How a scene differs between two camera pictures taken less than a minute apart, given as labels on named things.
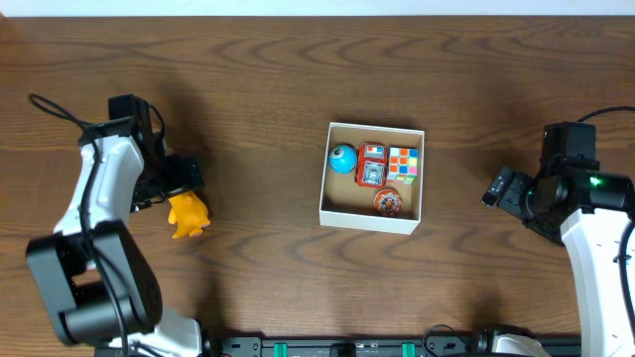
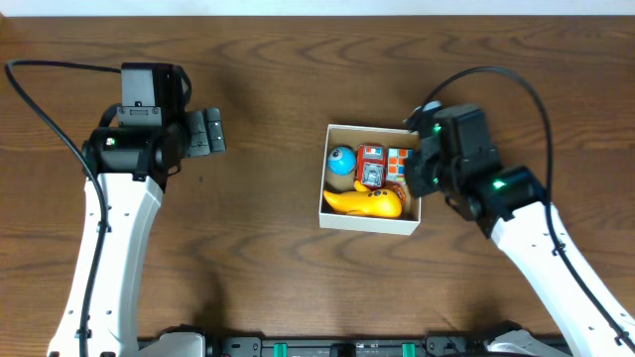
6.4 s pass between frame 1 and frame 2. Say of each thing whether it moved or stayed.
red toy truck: stayed
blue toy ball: stayed
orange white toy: moved
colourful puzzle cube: stayed
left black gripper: moved
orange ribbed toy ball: moved
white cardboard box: stayed
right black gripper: moved
